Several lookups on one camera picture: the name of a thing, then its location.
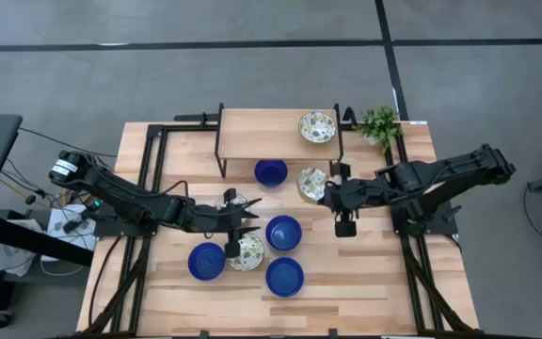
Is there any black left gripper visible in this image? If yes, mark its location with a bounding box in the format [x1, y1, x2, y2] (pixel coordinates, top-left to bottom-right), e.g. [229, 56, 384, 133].
[176, 187, 262, 259]

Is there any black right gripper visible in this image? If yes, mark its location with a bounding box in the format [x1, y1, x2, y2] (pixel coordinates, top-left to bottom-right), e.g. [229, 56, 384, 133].
[316, 162, 375, 239]

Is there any blue plastic bowl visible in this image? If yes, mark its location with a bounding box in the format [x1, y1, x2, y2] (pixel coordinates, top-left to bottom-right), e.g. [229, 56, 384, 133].
[253, 158, 289, 188]
[187, 242, 227, 283]
[264, 256, 306, 299]
[264, 215, 303, 252]

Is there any wooden shelf with black legs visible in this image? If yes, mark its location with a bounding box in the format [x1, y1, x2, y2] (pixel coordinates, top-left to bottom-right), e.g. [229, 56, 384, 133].
[214, 102, 346, 179]

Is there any small potted green plant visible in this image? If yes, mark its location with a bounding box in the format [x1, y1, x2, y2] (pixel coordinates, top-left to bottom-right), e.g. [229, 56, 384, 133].
[353, 105, 405, 154]

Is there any white paper sheet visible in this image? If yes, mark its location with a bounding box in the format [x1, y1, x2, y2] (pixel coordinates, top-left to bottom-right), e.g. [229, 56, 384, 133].
[46, 203, 97, 263]

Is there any black metal beam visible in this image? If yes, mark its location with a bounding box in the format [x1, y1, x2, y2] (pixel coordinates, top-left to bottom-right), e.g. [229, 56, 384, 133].
[0, 211, 94, 268]

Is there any white cloth bag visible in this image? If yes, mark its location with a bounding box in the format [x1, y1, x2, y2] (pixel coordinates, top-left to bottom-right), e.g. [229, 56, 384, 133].
[0, 218, 37, 278]

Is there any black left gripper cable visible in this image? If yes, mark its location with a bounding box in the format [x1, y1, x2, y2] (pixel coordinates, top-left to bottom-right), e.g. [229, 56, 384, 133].
[151, 180, 191, 200]

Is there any black aluminium table frame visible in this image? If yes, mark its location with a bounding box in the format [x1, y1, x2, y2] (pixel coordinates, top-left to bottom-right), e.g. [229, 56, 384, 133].
[82, 101, 477, 339]

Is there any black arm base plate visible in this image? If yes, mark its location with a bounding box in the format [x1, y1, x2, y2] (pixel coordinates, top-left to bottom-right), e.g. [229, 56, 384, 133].
[92, 214, 160, 238]
[391, 200, 460, 236]

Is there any thick black cable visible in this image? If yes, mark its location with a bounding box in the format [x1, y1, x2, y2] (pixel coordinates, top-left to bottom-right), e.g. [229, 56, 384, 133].
[88, 234, 124, 326]

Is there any white cable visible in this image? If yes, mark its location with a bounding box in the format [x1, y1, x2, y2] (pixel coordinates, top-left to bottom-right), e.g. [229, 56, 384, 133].
[40, 256, 87, 278]

